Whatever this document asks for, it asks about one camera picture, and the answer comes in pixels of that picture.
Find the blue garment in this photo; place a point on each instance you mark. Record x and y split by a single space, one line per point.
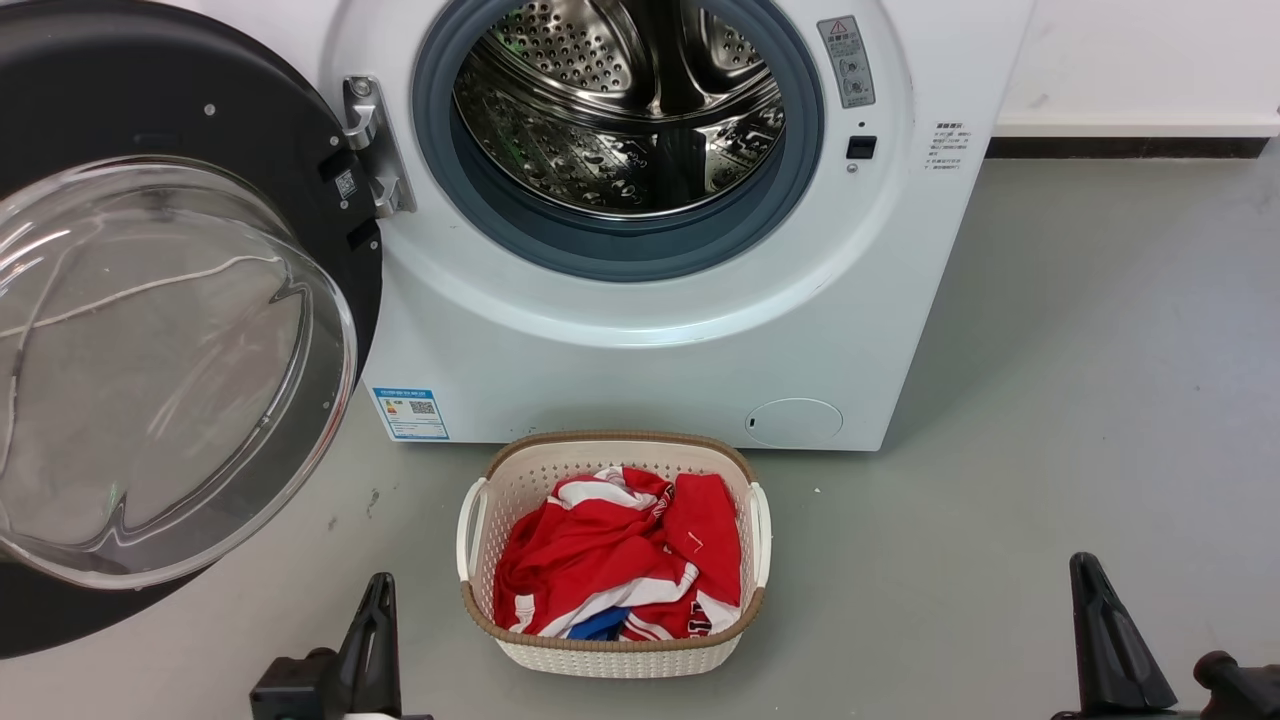
598 625

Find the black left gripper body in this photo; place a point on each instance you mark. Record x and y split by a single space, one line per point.
295 688

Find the silver metal door hinge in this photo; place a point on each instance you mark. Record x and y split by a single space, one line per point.
375 150

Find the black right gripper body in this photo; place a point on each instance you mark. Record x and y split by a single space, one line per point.
1235 690

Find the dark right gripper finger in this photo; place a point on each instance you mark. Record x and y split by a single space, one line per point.
1095 650
1135 665

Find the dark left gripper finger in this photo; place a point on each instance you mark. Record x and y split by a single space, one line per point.
385 660
355 660

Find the grey warning label sticker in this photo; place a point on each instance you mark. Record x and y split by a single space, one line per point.
846 60

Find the cream perforated plastic laundry basket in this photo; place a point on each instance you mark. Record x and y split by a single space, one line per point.
610 655

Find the black door latch socket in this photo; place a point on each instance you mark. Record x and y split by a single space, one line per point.
861 147

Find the blue energy label sticker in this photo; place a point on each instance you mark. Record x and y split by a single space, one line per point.
410 413

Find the white front-load washing machine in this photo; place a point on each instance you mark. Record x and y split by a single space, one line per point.
650 360

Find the red and white jersey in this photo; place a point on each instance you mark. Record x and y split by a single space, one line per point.
610 555

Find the black round glass washer door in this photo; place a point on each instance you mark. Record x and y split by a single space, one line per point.
330 130

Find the steel perforated washer drum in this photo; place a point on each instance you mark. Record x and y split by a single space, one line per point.
620 110

